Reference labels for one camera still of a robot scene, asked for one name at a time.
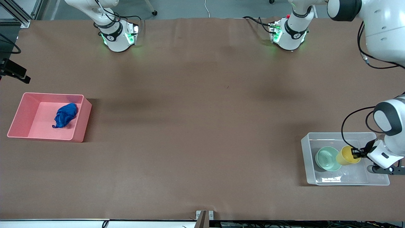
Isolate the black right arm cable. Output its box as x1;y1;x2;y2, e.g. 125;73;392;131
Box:
94;0;120;23

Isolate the yellow plastic cup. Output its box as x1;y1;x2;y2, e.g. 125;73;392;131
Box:
336;145;361;166

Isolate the pink plastic bin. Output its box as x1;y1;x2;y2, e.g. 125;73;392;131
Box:
7;92;92;143

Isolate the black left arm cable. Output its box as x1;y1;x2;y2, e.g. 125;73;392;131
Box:
341;21;405;153

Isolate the aluminium frame post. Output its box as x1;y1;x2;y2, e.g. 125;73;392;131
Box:
0;0;43;28

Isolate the white table edge rail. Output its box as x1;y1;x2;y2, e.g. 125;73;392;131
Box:
0;218;197;228

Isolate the black left base cable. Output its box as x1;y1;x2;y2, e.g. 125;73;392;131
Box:
243;16;273;33

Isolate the blue cloth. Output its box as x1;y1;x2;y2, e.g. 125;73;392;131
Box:
52;103;78;129

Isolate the metal table edge bracket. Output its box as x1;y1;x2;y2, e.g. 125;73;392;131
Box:
196;210;214;228

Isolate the mint green bowl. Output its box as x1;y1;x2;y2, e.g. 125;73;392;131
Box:
315;146;342;172

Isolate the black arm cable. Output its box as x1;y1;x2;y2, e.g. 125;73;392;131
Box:
94;0;120;23
341;21;405;153

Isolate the clear plastic bin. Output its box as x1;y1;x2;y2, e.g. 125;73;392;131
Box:
301;132;390;186

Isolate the black base cable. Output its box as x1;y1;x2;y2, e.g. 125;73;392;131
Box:
243;16;273;33
120;14;143;25

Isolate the chair leg with caster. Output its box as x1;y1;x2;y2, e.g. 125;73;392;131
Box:
144;0;158;16

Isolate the black right base cable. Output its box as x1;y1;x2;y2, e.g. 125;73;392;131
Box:
120;14;143;25

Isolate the brown table cover sheet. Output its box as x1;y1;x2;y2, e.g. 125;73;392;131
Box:
0;17;405;221

